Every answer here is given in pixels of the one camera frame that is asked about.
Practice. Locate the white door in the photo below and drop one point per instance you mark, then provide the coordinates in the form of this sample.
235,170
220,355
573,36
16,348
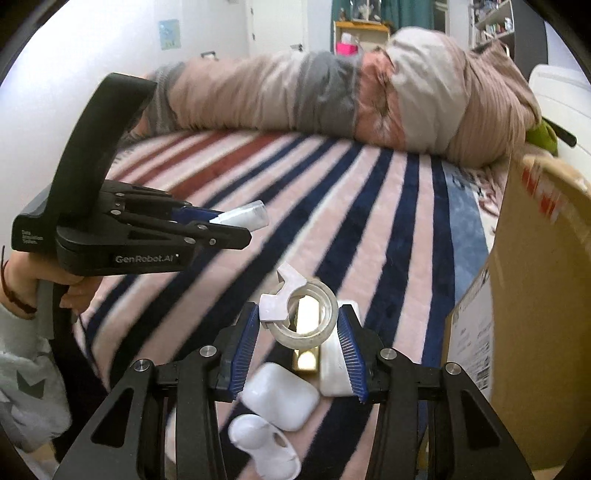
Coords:
277,27

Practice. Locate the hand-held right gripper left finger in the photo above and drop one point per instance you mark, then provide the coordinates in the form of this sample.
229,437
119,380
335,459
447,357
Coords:
247,341

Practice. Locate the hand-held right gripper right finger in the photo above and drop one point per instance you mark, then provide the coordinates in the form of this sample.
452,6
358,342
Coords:
351,350

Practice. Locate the wall poster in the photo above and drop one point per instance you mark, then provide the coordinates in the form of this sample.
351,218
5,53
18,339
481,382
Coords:
169,34

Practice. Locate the pink box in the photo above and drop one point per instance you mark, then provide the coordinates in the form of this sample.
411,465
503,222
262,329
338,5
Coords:
347,48

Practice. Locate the white plastic cap piece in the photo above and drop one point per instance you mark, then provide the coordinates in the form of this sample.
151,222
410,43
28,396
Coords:
251,434

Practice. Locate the wooden shelf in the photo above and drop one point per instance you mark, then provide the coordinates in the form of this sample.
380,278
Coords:
369,27

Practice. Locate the white wall shelf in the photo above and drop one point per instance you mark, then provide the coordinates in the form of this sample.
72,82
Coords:
494,21

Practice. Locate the white appliance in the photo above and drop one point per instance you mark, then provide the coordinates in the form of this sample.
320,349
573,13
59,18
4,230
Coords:
563,97

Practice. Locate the green curtain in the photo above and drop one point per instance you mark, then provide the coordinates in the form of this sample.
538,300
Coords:
406,11

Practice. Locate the white earbuds case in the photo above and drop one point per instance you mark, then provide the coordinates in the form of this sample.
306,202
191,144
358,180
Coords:
277,397

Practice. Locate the person's left hand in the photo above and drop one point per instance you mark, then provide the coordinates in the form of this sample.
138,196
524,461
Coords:
83,293

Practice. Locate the clear tape roll white dispenser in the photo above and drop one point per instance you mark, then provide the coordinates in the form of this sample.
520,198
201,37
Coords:
323,323

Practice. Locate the cardboard box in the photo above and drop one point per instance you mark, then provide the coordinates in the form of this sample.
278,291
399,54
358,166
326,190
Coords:
531,300

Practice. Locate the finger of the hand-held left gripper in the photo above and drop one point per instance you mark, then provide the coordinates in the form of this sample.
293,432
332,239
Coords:
194,213
221,237

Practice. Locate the white rectangular block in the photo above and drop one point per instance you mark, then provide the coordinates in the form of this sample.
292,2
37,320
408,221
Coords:
332,369

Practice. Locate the person's left forearm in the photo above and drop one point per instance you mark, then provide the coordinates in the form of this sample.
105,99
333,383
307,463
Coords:
23,369

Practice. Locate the pink and grey quilt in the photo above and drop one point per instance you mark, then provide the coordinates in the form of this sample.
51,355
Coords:
277,92

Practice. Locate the green cloth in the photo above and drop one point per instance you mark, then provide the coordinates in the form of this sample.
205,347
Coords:
545,136

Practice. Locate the striped blanket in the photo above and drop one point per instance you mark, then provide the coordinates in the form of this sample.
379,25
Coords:
369,207

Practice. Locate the white plastic tube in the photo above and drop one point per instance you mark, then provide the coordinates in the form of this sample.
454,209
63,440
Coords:
247,216

